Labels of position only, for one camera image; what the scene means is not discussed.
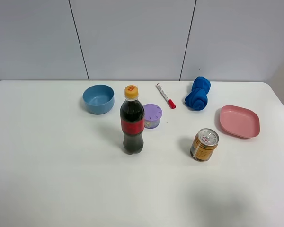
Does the cola bottle yellow cap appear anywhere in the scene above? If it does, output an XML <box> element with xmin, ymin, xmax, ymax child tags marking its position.
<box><xmin>120</xmin><ymin>85</ymin><xmax>145</xmax><ymax>154</ymax></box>

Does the purple round container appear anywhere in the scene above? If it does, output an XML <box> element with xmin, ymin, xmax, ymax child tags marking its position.
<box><xmin>143</xmin><ymin>104</ymin><xmax>162</xmax><ymax>129</ymax></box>

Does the red whiteboard marker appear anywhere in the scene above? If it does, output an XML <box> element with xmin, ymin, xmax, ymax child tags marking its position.
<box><xmin>156</xmin><ymin>83</ymin><xmax>176</xmax><ymax>109</ymax></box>

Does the blue plastic bowl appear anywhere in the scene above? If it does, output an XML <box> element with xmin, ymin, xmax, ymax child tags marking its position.
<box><xmin>82</xmin><ymin>85</ymin><xmax>115</xmax><ymax>114</ymax></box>

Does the rolled blue towel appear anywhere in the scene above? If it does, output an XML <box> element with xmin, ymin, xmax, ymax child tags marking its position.
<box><xmin>185</xmin><ymin>76</ymin><xmax>211</xmax><ymax>111</ymax></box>

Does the gold drink can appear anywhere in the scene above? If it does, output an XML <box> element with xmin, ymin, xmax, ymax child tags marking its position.
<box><xmin>190</xmin><ymin>128</ymin><xmax>219</xmax><ymax>162</ymax></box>

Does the pink square plate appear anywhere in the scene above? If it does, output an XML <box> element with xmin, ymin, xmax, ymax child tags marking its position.
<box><xmin>220</xmin><ymin>105</ymin><xmax>260</xmax><ymax>139</ymax></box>

